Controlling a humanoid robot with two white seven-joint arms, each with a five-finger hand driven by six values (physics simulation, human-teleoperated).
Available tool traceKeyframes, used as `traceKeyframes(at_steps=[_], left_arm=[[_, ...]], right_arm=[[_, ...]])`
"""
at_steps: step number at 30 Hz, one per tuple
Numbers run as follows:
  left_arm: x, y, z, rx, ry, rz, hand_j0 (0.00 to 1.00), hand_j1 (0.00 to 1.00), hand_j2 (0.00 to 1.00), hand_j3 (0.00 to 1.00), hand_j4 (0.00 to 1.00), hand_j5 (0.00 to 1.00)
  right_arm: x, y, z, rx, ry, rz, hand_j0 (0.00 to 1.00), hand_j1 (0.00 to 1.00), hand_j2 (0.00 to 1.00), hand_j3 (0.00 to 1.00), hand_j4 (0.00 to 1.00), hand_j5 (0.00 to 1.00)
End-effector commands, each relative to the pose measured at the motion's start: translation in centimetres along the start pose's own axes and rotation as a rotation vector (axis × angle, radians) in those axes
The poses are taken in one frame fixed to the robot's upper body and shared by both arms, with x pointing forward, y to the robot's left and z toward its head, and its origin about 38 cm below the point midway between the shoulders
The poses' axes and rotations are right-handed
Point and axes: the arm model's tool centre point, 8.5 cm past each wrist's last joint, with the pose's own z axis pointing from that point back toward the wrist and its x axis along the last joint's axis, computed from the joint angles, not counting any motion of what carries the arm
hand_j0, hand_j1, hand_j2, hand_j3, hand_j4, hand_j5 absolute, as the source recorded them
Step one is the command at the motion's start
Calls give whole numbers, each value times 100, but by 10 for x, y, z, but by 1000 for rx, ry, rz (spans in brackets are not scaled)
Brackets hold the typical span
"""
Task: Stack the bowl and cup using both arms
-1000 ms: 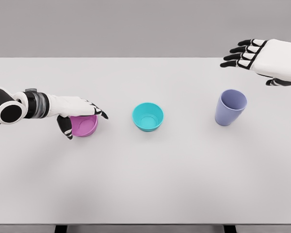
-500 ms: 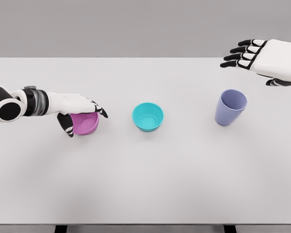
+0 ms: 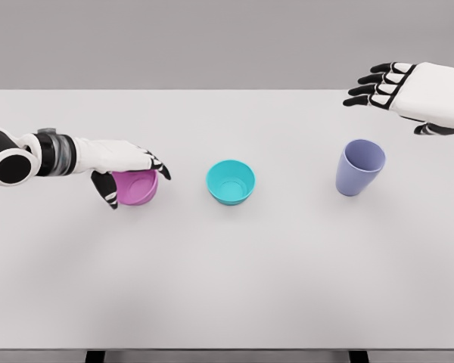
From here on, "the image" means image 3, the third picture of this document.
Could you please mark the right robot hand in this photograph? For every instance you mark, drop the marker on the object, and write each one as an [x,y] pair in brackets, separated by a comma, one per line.
[427,92]

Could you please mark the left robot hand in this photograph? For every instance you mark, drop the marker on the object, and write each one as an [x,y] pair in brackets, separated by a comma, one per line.
[118,156]

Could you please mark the pink bowl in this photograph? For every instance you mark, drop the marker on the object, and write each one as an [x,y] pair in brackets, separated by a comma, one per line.
[137,187]

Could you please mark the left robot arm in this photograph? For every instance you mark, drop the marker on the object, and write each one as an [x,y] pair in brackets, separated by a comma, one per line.
[30,157]

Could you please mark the lavender cup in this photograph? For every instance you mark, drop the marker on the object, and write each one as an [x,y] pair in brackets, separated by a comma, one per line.
[357,168]

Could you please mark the teal bowl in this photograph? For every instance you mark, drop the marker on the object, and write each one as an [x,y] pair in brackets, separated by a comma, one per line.
[231,182]

